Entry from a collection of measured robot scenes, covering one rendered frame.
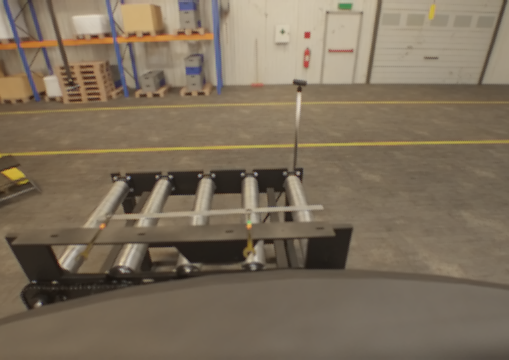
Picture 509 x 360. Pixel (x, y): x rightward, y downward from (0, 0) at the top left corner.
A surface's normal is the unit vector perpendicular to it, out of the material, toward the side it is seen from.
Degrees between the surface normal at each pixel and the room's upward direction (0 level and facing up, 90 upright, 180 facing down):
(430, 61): 90
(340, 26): 90
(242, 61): 90
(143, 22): 90
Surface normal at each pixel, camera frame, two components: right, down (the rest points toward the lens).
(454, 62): 0.04, 0.48
